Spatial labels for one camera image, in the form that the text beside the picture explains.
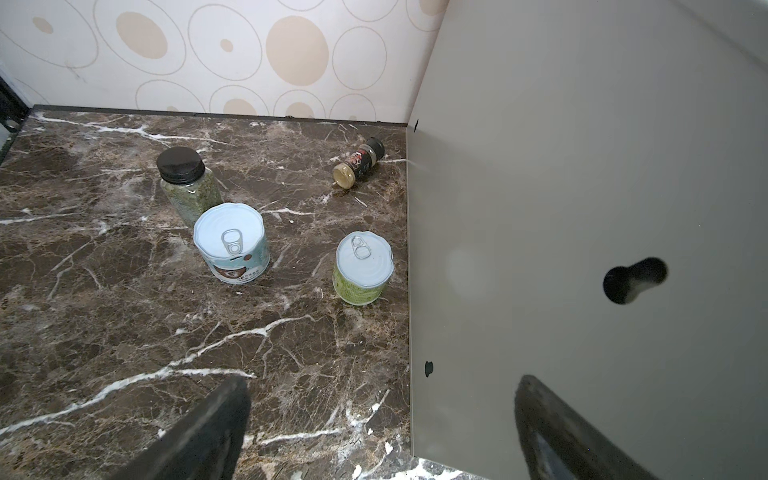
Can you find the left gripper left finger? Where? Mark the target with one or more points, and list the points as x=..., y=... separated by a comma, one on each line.
x=205, y=444

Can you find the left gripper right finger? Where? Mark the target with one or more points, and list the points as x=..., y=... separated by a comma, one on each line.
x=558, y=443

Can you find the teal label can left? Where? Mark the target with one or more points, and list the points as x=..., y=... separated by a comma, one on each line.
x=231, y=237

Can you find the green label can behind cabinet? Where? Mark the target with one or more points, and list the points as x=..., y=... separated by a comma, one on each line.
x=363, y=266

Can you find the small dark glass jar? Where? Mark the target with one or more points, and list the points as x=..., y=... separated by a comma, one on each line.
x=189, y=185

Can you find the grey metal cabinet box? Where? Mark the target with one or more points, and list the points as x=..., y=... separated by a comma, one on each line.
x=587, y=204

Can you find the small spice bottle lying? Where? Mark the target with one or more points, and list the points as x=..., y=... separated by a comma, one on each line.
x=357, y=165

